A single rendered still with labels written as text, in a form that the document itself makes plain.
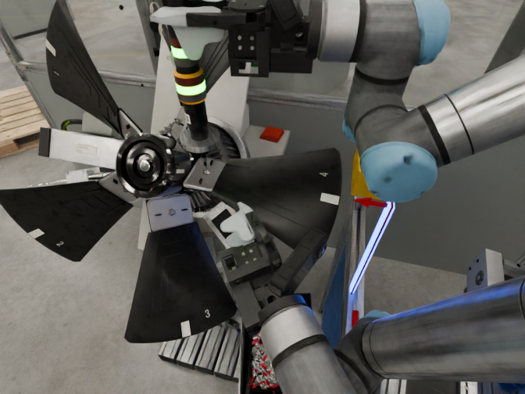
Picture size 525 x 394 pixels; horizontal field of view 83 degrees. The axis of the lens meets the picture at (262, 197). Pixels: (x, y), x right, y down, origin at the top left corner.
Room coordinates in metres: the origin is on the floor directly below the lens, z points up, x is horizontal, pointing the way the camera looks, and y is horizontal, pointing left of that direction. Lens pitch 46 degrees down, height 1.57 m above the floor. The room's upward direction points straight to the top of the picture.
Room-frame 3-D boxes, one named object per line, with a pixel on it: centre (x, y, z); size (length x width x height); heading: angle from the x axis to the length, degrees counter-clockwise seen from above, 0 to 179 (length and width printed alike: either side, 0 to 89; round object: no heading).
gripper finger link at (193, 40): (0.41, 0.09, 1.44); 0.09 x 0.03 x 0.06; 94
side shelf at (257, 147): (1.00, 0.09, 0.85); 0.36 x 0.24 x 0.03; 76
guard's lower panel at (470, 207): (1.14, -0.07, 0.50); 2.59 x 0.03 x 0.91; 76
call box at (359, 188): (0.64, -0.31, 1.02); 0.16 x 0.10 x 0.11; 166
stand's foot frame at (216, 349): (0.67, 0.19, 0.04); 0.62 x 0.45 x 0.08; 166
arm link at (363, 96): (0.40, -0.17, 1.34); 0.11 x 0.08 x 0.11; 176
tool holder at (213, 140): (0.45, 0.11, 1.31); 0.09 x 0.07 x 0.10; 21
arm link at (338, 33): (0.43, -0.09, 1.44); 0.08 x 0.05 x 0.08; 176
